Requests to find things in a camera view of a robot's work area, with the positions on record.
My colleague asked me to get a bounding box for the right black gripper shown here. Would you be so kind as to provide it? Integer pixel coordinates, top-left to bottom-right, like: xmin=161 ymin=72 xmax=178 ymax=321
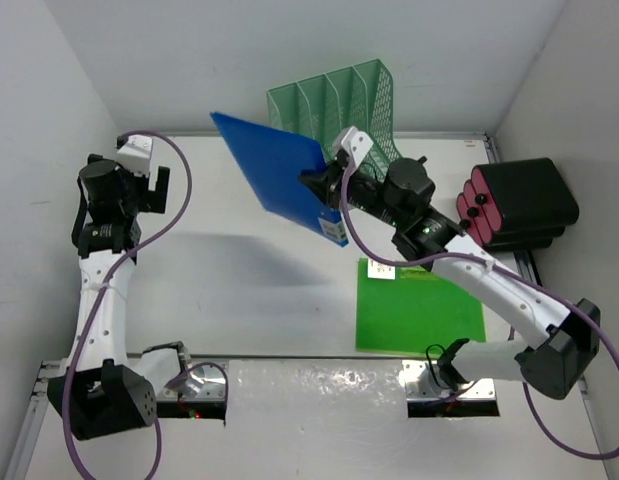
xmin=299 ymin=154 xmax=405 ymax=228

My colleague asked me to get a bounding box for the blue clip file folder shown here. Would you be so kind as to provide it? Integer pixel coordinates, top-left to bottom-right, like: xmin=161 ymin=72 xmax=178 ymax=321
xmin=211 ymin=112 xmax=348 ymax=247

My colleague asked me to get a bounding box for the green file organizer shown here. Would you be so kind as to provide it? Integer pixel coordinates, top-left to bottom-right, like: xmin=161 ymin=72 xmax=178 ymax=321
xmin=266 ymin=59 xmax=401 ymax=176

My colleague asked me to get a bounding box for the green clip file folder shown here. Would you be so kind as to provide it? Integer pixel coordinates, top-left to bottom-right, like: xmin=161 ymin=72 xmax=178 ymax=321
xmin=355 ymin=258 xmax=486 ymax=357

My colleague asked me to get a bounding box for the black pink drawer box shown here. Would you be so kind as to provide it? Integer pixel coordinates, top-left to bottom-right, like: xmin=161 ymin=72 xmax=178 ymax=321
xmin=456 ymin=158 xmax=580 ymax=252

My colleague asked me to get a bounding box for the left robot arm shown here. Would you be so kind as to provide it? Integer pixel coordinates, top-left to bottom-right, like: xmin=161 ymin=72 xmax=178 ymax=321
xmin=47 ymin=154 xmax=185 ymax=441

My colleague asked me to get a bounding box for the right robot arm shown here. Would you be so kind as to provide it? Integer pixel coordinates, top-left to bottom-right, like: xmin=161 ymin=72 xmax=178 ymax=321
xmin=299 ymin=157 xmax=600 ymax=400

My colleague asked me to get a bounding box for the white front board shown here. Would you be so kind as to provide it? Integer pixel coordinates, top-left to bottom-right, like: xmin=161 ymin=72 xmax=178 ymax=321
xmin=23 ymin=356 xmax=610 ymax=480

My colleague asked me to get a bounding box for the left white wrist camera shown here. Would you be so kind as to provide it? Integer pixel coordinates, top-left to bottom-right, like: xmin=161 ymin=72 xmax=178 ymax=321
xmin=116 ymin=135 xmax=153 ymax=178

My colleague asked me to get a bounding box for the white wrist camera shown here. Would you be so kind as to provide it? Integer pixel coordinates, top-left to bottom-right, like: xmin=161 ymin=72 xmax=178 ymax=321
xmin=116 ymin=135 xmax=153 ymax=178
xmin=332 ymin=126 xmax=374 ymax=169

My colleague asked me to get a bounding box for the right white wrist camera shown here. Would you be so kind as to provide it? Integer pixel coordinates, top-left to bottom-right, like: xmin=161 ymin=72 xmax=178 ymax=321
xmin=332 ymin=126 xmax=374 ymax=169

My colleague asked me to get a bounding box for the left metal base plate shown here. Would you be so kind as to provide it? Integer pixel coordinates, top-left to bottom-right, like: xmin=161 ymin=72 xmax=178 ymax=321
xmin=158 ymin=358 xmax=229 ymax=402

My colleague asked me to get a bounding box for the metal base plate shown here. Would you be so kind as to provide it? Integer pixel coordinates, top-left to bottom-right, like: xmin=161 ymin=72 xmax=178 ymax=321
xmin=399 ymin=359 xmax=496 ymax=403
xmin=158 ymin=358 xmax=229 ymax=402

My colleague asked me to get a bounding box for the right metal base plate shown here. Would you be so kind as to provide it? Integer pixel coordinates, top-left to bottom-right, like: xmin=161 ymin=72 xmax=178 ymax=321
xmin=399 ymin=359 xmax=496 ymax=403

